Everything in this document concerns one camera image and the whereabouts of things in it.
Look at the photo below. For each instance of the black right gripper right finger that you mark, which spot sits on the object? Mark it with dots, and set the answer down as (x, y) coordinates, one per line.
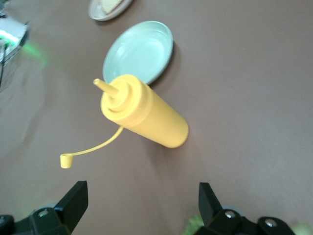
(220, 222)

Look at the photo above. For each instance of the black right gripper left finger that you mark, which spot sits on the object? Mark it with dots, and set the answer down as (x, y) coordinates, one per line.
(61, 220)

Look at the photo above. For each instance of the green lettuce leaf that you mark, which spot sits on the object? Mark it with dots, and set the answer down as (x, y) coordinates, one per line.
(195, 222)

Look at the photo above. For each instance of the yellow squeeze bottle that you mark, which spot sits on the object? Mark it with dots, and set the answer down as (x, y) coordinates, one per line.
(151, 115)

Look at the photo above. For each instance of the light bread slice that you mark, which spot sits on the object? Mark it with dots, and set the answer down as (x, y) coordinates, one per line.
(110, 5)

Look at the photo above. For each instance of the mint green plate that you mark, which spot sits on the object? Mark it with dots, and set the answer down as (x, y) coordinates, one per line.
(139, 51)

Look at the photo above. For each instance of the beige plate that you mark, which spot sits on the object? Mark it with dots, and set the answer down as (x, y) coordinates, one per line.
(97, 13)

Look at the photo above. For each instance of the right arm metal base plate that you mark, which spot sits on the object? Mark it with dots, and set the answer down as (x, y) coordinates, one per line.
(12, 29)

